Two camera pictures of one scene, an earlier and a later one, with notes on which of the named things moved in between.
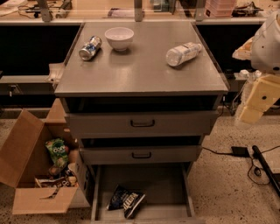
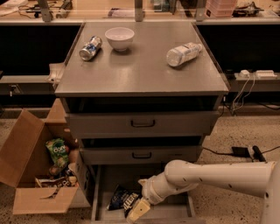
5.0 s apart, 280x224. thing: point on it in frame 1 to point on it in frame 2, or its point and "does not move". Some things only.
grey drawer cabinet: x=140 y=96 does not move
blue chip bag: x=125 y=199 does not move
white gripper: x=266 y=49 to x=150 y=190
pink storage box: x=219 y=8 does not move
